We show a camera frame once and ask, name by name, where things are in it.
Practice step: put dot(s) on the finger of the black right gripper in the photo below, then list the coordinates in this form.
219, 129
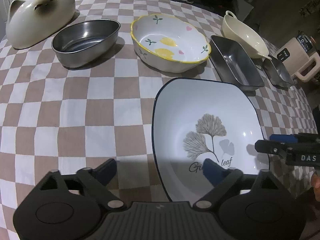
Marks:
276, 144

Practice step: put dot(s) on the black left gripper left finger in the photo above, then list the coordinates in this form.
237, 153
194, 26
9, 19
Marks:
94, 182

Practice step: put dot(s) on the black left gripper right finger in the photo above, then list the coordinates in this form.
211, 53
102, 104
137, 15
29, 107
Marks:
226, 184

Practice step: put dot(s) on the small square steel tray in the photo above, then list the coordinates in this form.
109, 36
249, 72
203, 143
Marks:
277, 73

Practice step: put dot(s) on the rectangular stainless steel tray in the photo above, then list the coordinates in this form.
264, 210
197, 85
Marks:
234, 65

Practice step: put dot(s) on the cream ceramic handled bowl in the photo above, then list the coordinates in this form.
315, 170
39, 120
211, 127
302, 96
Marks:
253, 44

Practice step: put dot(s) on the person's right hand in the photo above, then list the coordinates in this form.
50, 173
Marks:
315, 183

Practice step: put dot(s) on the white ginkgo leaf square plate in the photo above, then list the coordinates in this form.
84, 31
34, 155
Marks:
194, 120

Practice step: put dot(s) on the beige electric kettle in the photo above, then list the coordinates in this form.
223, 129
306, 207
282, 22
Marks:
300, 57

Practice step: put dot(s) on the oval stainless steel bowl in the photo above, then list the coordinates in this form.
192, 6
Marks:
82, 43

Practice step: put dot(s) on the lemon pattern ceramic bowl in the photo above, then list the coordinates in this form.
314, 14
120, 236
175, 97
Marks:
168, 44

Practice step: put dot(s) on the cream cat shaped ceramic dish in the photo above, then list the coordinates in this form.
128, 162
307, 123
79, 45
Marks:
31, 21

